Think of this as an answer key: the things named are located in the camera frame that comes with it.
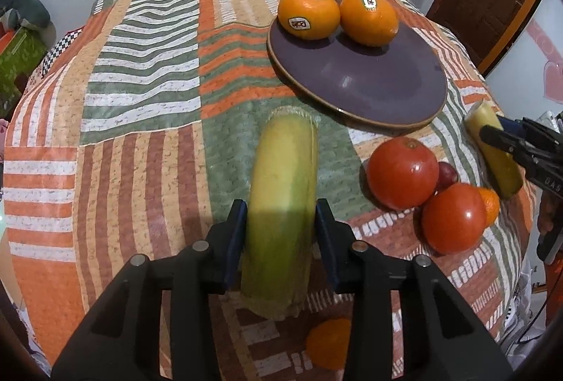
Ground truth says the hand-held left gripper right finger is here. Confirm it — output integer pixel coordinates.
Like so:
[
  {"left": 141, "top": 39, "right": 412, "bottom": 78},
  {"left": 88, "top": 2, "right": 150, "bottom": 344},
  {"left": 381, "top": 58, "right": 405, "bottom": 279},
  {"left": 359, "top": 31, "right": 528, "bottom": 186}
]
[{"left": 314, "top": 198, "right": 515, "bottom": 381}]

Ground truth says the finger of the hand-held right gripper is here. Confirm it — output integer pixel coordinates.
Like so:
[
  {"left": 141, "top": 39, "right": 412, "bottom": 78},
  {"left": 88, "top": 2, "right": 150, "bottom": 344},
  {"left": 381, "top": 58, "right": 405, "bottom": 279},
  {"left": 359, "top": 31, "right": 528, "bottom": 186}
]
[
  {"left": 498, "top": 116, "right": 535, "bottom": 136},
  {"left": 479, "top": 123, "right": 535, "bottom": 164}
]

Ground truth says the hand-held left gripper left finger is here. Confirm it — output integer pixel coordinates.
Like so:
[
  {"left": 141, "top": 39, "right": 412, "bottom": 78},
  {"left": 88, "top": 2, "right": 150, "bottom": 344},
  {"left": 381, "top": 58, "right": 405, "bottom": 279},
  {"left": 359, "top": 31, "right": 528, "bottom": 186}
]
[{"left": 50, "top": 199, "right": 248, "bottom": 381}]

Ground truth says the small yellow banana piece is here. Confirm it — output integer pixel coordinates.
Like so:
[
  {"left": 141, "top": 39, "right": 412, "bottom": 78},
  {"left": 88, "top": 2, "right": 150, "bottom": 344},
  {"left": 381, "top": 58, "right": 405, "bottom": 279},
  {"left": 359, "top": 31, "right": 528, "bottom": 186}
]
[{"left": 464, "top": 100, "right": 524, "bottom": 199}]

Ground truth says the large yellow-green banana piece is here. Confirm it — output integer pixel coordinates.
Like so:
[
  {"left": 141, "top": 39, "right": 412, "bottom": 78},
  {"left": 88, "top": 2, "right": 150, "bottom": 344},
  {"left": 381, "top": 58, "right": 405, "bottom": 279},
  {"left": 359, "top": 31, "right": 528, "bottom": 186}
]
[{"left": 240, "top": 106, "right": 320, "bottom": 320}]

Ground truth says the purple grape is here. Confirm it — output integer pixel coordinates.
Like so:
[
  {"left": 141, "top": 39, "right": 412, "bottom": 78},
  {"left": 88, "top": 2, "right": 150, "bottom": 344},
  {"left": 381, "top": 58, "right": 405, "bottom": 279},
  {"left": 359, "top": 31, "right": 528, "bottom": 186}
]
[{"left": 435, "top": 162, "right": 459, "bottom": 193}]

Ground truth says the small orange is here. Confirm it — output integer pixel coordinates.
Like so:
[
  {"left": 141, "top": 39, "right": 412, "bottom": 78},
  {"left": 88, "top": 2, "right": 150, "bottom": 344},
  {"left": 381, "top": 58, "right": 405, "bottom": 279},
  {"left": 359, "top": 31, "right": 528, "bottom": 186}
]
[
  {"left": 305, "top": 318, "right": 353, "bottom": 372},
  {"left": 477, "top": 186, "right": 501, "bottom": 227}
]

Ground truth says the red tomato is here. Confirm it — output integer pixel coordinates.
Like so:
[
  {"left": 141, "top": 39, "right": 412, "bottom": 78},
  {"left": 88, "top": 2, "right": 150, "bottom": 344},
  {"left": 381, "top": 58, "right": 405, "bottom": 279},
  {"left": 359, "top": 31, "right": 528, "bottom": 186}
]
[
  {"left": 367, "top": 137, "right": 441, "bottom": 210},
  {"left": 421, "top": 183, "right": 489, "bottom": 255}
]

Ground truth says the dark purple plate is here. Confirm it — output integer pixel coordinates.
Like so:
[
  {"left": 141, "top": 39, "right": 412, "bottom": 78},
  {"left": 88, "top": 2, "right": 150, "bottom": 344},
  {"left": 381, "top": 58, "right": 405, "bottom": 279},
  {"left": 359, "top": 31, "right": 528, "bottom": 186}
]
[{"left": 267, "top": 13, "right": 448, "bottom": 131}]

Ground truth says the person's right hand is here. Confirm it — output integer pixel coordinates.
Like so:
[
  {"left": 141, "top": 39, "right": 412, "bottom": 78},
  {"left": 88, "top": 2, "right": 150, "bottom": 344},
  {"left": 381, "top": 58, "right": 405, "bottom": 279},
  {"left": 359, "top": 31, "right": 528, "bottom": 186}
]
[{"left": 537, "top": 189, "right": 557, "bottom": 236}]

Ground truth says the white wardrobe door with hearts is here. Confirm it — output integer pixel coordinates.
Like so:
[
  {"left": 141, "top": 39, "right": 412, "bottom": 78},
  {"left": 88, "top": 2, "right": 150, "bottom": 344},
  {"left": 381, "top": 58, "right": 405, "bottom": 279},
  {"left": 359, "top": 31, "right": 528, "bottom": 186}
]
[{"left": 484, "top": 0, "right": 563, "bottom": 131}]

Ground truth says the striped patchwork blanket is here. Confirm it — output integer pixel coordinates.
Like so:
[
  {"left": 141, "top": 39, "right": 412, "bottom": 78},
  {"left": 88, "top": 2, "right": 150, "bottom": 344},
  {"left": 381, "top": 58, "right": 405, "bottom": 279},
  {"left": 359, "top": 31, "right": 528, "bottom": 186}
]
[{"left": 0, "top": 0, "right": 539, "bottom": 381}]

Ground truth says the large orange with sticker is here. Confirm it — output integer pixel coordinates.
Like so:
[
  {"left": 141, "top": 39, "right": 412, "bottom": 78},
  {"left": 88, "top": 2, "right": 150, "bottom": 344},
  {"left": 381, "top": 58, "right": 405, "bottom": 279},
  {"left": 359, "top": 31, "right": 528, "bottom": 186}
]
[
  {"left": 340, "top": 0, "right": 399, "bottom": 46},
  {"left": 277, "top": 0, "right": 341, "bottom": 40}
]

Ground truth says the black and white checkered cloth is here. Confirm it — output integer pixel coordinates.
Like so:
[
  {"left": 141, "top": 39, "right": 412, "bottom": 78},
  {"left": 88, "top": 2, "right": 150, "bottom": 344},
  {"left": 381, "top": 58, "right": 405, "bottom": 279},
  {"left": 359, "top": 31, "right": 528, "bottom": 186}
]
[{"left": 42, "top": 26, "right": 84, "bottom": 76}]

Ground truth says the green storage box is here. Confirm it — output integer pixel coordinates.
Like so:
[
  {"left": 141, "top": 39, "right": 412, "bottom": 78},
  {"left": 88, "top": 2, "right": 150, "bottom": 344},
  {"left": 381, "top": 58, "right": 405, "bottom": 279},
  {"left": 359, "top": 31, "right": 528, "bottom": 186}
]
[{"left": 0, "top": 22, "right": 49, "bottom": 109}]

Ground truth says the grey plush toy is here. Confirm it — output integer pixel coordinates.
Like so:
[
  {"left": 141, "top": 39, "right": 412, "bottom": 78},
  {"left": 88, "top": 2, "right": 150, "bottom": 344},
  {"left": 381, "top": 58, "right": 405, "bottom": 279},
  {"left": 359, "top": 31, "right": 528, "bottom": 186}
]
[{"left": 0, "top": 0, "right": 51, "bottom": 27}]

